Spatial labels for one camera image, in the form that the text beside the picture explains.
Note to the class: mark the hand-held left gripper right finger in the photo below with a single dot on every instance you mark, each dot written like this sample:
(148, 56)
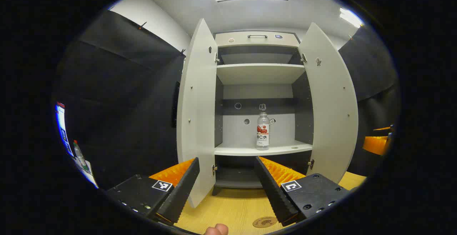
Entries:
(273, 188)

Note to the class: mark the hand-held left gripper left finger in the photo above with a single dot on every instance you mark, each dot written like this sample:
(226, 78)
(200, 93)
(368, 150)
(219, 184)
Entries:
(178, 192)

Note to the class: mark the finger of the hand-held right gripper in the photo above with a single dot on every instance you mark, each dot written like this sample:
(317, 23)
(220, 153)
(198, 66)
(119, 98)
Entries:
(375, 145)

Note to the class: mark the round brown coaster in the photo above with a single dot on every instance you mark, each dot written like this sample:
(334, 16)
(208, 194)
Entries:
(265, 222)

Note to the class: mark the clear bottle red label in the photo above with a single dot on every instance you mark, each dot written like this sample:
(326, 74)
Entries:
(262, 135)

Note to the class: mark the grey cabinet door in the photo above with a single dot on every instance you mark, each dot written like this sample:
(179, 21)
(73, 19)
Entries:
(330, 113)
(198, 113)

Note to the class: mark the metal door hinge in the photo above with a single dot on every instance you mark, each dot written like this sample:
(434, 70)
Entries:
(304, 58)
(214, 169)
(216, 58)
(311, 164)

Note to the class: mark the grey wooden cabinet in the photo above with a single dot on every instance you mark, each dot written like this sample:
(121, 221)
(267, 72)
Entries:
(257, 73)

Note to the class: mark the grey cabinet drawer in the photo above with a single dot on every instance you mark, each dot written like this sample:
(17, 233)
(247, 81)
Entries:
(242, 39)

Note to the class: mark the computer monitor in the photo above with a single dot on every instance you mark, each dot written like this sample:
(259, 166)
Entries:
(61, 124)

